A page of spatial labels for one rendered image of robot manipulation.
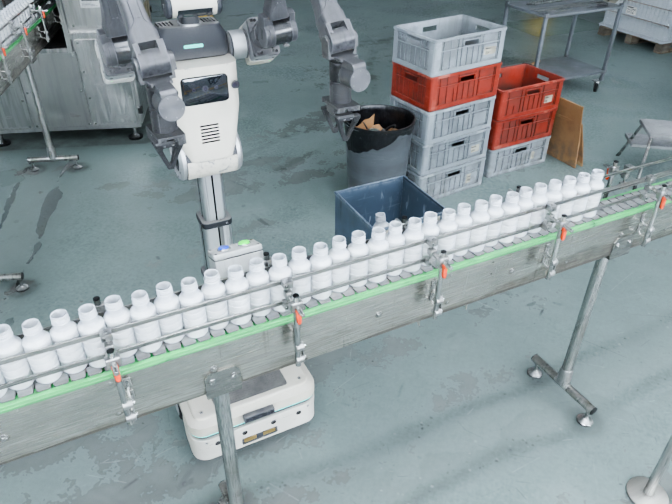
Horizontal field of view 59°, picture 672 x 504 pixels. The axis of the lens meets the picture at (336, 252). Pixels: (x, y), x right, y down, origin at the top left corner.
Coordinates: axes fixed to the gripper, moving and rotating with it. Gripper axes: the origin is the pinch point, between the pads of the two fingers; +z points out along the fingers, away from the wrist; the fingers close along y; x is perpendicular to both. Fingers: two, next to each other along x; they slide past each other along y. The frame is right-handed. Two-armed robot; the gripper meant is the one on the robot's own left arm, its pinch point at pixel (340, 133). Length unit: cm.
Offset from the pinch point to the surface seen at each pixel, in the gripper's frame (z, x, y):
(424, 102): 66, -142, 165
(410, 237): 28.3, -14.6, -15.6
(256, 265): 24.0, 31.3, -15.3
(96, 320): 27, 71, -16
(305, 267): 28.2, 18.3, -16.1
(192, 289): 25, 48, -16
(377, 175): 104, -104, 156
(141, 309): 27, 61, -16
